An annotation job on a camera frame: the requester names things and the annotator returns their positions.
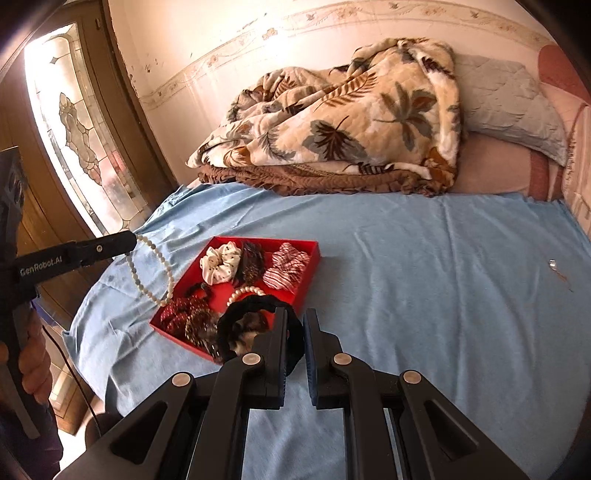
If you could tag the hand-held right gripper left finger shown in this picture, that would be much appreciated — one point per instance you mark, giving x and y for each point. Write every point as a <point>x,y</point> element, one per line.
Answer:
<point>277,355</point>

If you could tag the white dotted scrunchie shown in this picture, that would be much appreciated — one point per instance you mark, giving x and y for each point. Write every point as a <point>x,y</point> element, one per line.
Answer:
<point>219,265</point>

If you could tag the person's left hand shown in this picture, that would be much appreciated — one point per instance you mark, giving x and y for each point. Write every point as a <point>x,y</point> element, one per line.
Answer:
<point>34,355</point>

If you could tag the stained glass window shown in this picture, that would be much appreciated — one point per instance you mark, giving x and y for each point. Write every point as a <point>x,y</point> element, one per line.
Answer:
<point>78,120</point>

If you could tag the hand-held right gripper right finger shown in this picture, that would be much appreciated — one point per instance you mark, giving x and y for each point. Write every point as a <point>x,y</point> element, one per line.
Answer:
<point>308,355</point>

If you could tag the red white striped scrunchie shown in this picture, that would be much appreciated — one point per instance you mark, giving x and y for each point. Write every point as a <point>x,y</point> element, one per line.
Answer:
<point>284,270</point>

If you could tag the brown ruffled blanket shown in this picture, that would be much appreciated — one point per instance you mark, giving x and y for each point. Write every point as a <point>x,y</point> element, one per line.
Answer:
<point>323,182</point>

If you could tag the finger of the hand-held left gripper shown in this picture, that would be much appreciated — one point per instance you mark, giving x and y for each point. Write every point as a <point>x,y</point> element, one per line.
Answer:
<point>111,247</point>

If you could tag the floral leaf print blanket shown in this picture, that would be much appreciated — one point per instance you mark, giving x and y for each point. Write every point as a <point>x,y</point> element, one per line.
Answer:
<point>351,120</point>

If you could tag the grey pillow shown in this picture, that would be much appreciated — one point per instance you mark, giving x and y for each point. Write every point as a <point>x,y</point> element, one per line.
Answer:
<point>503,101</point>

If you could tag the black velvet scrunchie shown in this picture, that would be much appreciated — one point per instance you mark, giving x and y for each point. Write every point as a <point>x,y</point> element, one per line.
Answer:
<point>258,302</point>

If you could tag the pink striped mattress cover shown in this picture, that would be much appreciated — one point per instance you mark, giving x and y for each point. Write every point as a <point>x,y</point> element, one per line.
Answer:
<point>498,170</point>

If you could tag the person's left forearm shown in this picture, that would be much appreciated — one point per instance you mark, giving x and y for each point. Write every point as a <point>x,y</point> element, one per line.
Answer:
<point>27,461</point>

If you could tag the blue bed sheet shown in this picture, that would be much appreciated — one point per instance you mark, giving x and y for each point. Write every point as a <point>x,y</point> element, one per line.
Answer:
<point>415,277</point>

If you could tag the grey beige scrunchie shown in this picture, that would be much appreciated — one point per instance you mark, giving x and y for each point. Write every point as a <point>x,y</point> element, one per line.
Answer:
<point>247,330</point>

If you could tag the wooden door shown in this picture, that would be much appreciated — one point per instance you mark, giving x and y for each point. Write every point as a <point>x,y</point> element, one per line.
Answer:
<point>51,217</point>

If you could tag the red jewelry box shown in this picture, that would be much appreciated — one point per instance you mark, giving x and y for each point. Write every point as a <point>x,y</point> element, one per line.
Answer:
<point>220,299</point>

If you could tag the red glitter scrunchie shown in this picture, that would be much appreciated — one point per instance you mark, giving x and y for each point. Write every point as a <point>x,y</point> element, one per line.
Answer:
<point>178,314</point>

